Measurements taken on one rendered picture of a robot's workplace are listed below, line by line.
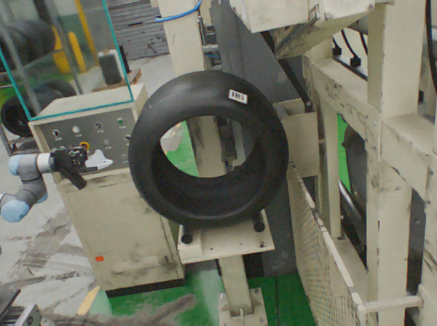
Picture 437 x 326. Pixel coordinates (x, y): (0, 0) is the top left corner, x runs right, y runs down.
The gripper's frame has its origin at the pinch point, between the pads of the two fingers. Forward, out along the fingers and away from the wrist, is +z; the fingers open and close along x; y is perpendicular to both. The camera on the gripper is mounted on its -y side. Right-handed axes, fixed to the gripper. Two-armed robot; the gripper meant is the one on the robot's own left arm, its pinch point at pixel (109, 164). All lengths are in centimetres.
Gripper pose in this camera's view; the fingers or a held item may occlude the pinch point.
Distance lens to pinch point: 145.9
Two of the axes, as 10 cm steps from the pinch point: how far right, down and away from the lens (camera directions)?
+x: -0.3, -4.7, 8.8
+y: -0.6, -8.8, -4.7
